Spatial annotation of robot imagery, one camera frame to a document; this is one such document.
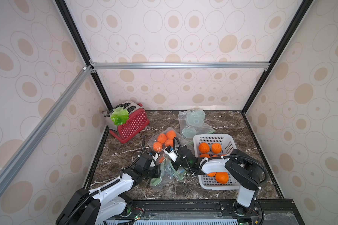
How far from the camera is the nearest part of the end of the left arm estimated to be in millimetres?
626

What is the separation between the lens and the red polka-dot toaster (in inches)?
36.2

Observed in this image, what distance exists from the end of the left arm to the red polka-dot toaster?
1.06 ft
